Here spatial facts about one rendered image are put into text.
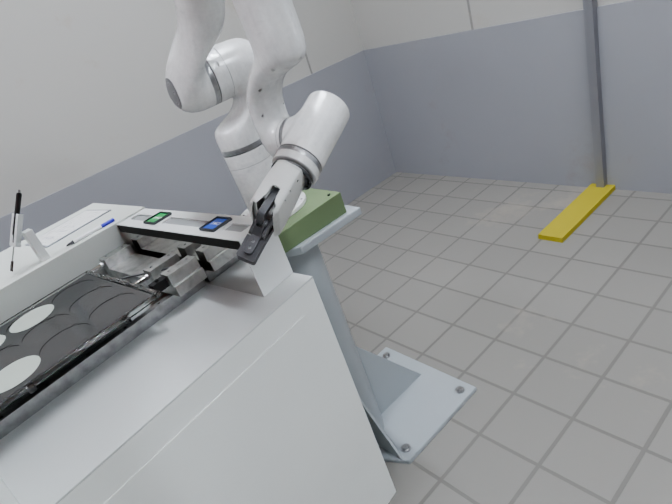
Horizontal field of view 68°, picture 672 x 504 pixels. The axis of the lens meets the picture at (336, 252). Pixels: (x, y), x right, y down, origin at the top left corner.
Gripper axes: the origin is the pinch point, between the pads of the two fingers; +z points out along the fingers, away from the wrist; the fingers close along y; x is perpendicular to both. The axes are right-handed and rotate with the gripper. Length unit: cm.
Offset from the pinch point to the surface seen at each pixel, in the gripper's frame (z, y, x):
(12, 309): 22, -47, -57
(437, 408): -8, -100, 57
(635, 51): -184, -87, 86
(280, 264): -8.7, -27.5, 0.1
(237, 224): -12.4, -25.3, -11.9
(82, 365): 26.7, -30.0, -26.7
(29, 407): 37, -27, -30
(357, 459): 20, -60, 34
